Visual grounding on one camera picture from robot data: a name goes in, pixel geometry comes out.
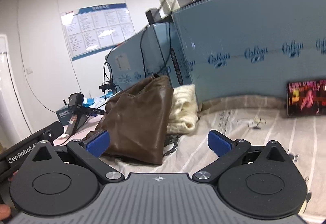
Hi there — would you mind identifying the black cable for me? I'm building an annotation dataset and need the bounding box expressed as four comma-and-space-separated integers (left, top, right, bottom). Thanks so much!
98, 21, 174, 102

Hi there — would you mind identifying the cream knitted sweater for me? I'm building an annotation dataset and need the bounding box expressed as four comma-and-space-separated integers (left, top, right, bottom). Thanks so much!
167, 84, 198, 135

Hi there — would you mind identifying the brown leather jacket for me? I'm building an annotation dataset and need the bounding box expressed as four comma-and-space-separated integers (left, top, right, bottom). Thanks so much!
86, 75, 174, 165

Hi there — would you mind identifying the printed grey bed sheet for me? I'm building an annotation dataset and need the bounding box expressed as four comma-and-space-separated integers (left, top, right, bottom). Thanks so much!
101, 96, 325, 219

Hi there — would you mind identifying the large blue foam board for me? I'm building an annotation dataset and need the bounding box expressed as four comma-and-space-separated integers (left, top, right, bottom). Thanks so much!
172, 0, 325, 102

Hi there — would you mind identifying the white air conditioner unit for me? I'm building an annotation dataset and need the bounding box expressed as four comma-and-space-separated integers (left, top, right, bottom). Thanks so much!
1, 34, 32, 149

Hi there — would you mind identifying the smartphone playing video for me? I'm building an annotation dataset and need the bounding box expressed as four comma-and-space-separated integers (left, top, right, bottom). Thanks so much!
287, 80, 326, 117

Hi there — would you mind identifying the wall information poster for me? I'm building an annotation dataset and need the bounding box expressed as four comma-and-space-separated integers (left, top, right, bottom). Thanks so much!
61, 3, 135, 61

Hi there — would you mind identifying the person's left hand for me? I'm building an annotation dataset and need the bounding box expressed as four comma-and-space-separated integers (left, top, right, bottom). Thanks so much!
0, 204, 11, 221

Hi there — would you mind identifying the small dark blue box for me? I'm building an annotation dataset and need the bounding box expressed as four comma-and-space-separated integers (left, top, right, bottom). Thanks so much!
56, 105, 72, 126

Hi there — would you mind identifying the white wall switch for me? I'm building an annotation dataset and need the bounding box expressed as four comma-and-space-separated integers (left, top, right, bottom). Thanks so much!
26, 68, 33, 75

